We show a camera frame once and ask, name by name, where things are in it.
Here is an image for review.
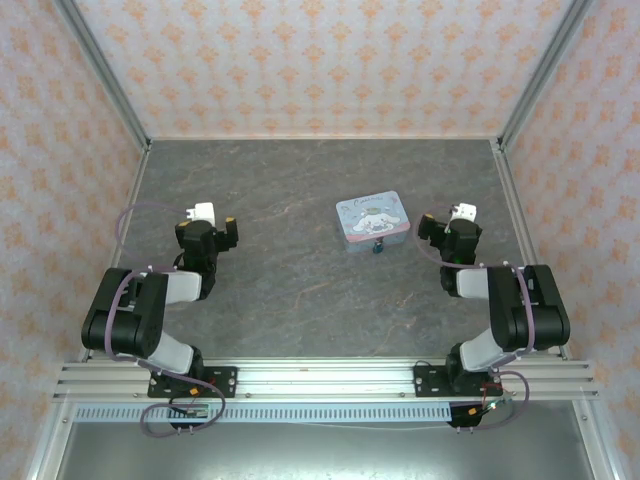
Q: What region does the cartoon dog tin box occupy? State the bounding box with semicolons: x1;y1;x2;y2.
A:
334;191;413;255

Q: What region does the grey metal shelf panel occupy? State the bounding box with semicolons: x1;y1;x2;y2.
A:
49;420;601;480

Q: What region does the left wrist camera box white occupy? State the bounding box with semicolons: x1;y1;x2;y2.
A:
183;201;218;224

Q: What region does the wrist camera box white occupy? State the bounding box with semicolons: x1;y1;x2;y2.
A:
183;201;218;224
449;201;479;222

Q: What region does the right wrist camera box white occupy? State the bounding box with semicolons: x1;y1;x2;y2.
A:
449;201;479;222

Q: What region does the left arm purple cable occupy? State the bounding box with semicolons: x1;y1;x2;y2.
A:
107;201;228;438

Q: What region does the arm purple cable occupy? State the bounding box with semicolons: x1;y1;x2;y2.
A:
107;201;228;438
414;203;539;432

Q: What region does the aluminium side rail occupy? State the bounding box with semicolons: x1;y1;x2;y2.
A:
78;142;151;362
491;139;572;362

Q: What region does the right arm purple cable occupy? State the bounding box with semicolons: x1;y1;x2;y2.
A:
414;203;539;432

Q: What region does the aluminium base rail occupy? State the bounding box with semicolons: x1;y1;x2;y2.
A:
52;357;599;402

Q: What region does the aluminium frame post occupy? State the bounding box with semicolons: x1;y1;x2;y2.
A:
53;0;152;152
497;0;597;152

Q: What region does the grey slotted cable duct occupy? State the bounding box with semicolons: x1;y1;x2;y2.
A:
73;403;454;424

